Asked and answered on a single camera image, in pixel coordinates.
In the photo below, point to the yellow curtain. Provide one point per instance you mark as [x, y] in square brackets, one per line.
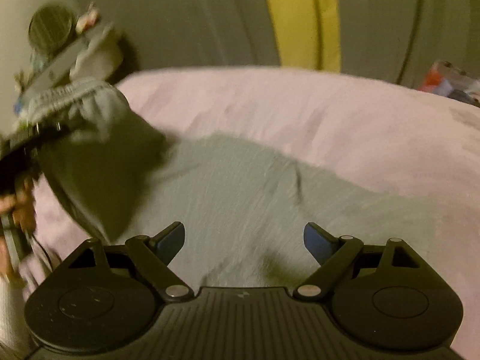
[307, 33]

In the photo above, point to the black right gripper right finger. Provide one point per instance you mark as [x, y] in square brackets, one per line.
[347, 258]

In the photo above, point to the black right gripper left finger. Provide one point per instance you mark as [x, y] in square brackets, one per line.
[136, 270]

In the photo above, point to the grey knit pants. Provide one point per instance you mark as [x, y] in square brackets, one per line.
[119, 173]

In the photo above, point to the dark dresser shelf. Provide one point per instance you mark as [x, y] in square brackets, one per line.
[96, 53]

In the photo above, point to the round mirror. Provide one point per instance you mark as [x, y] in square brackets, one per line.
[51, 28]

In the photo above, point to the pink bed blanket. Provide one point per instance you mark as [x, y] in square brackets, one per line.
[384, 138]

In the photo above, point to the person's left hand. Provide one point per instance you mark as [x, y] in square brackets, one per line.
[21, 206]

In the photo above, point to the small pink toy figure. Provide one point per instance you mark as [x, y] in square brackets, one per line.
[88, 20]

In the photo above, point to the red and white bag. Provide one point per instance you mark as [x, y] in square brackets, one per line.
[446, 80]

